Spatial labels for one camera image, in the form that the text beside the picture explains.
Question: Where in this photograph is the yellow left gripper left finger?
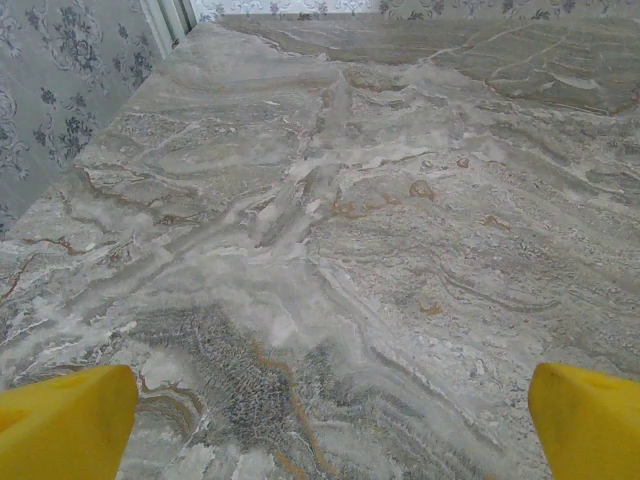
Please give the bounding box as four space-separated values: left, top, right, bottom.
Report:
0 364 140 480

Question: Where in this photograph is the aluminium frame post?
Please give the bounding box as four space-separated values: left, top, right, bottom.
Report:
139 0 199 57

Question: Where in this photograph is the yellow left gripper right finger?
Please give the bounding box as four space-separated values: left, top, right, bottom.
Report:
528 362 640 480

